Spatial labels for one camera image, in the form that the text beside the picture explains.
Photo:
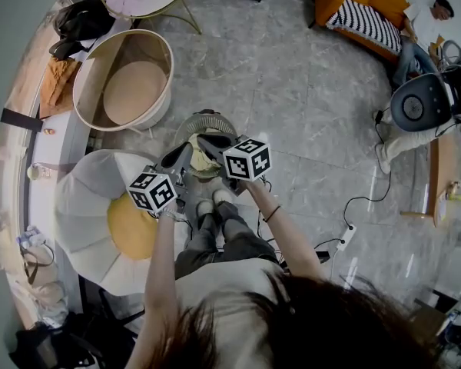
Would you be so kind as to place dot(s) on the wooden desk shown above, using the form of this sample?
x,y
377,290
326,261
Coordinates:
x,y
440,175

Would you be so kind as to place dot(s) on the person's left forearm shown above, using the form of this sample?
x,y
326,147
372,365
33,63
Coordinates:
x,y
161,263

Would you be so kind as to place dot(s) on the black backpack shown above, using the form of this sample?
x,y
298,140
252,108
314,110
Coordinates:
x,y
61,344

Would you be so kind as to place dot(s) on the black white striped blanket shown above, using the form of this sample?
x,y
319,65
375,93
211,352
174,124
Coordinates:
x,y
365,23

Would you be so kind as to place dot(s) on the white power strip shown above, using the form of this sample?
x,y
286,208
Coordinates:
x,y
346,237

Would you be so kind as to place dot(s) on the person's white left shoe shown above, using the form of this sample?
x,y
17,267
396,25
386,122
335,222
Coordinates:
x,y
204,208

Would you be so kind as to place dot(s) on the black clothes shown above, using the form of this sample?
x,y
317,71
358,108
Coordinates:
x,y
80,21

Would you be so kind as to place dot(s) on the person's legs grey trousers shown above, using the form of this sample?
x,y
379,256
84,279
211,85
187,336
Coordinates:
x,y
234,240

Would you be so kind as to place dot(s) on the person's white shirt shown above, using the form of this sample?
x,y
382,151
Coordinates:
x,y
223,283

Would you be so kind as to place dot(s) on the large white round basket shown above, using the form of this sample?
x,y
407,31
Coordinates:
x,y
134,90

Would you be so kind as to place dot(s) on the beige tote bag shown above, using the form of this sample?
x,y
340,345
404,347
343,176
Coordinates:
x,y
38,263

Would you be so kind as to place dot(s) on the beige clothes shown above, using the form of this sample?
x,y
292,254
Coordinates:
x,y
201,167

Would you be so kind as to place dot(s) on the black office chair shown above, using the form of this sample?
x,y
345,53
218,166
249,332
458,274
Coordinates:
x,y
418,102

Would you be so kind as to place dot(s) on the person's white right shoe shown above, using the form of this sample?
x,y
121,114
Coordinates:
x,y
221,196

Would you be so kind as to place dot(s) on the person's white shoe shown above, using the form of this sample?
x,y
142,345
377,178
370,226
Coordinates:
x,y
221,196
204,208

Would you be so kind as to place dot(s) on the black power adapter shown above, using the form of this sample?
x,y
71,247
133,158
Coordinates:
x,y
322,256

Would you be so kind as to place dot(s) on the grey ribbed basket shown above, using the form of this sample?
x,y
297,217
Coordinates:
x,y
199,123

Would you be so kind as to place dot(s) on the white cabinet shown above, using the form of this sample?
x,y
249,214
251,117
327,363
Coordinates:
x,y
455,271

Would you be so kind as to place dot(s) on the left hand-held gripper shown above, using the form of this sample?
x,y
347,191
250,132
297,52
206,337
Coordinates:
x,y
153,194

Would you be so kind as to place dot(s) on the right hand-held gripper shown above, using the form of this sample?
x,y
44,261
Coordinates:
x,y
247,160

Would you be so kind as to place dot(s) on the person's right forearm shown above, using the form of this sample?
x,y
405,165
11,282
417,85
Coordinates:
x,y
280,229

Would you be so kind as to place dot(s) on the orange clothes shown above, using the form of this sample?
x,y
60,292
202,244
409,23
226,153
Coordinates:
x,y
57,83

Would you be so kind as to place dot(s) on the small orange toy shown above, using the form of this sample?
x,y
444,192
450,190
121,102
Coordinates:
x,y
49,131

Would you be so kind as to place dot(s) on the white window bench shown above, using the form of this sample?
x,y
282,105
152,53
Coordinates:
x,y
61,140

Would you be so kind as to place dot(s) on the round table gold legs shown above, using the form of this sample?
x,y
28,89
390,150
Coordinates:
x,y
153,8

